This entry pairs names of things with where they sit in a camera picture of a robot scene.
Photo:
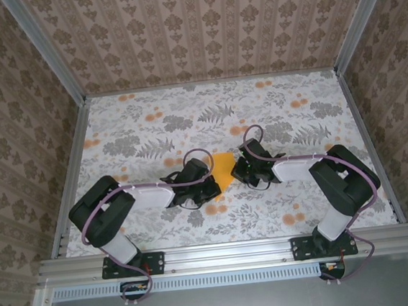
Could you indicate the orange cloth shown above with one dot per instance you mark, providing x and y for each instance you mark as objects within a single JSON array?
[{"x": 223, "y": 169}]

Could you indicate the left black-white robot arm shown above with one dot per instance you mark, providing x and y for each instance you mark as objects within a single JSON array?
[{"x": 101, "y": 210}]

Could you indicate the right black-white robot arm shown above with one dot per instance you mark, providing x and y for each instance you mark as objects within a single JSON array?
[{"x": 344, "y": 179}]

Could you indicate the floral patterned table cover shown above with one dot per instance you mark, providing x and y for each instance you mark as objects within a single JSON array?
[{"x": 149, "y": 111}]

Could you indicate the small black circuit board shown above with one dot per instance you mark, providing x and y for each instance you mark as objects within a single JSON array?
[
  {"x": 131, "y": 295},
  {"x": 333, "y": 274}
]

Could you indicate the grey metal panel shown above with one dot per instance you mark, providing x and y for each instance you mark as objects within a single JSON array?
[{"x": 233, "y": 305}]

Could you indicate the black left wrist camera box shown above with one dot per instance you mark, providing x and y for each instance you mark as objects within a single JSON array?
[{"x": 207, "y": 190}]

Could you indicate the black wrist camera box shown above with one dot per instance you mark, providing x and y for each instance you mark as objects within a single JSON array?
[
  {"x": 241, "y": 169},
  {"x": 207, "y": 190}
]

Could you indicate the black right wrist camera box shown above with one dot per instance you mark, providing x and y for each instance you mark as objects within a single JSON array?
[{"x": 241, "y": 169}]

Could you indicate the wide aluminium mounting rail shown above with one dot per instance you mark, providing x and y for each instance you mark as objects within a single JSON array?
[{"x": 228, "y": 253}]

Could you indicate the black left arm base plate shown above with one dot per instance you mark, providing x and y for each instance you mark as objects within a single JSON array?
[{"x": 156, "y": 262}]

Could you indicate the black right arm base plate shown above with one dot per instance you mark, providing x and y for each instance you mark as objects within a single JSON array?
[{"x": 300, "y": 248}]

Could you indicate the aluminium side rail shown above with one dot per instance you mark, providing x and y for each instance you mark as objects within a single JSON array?
[
  {"x": 70, "y": 173},
  {"x": 371, "y": 144}
]

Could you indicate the aluminium frame post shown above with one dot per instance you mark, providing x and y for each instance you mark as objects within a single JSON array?
[
  {"x": 361, "y": 18},
  {"x": 46, "y": 49}
]

